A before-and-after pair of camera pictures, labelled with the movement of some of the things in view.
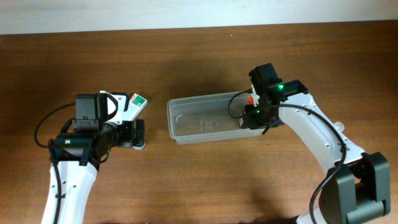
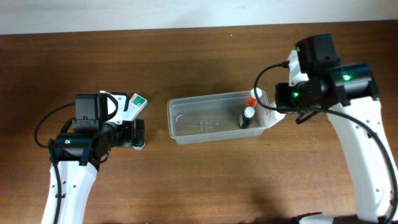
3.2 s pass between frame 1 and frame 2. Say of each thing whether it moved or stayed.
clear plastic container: stayed
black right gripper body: moved
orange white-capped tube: stayed
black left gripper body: stayed
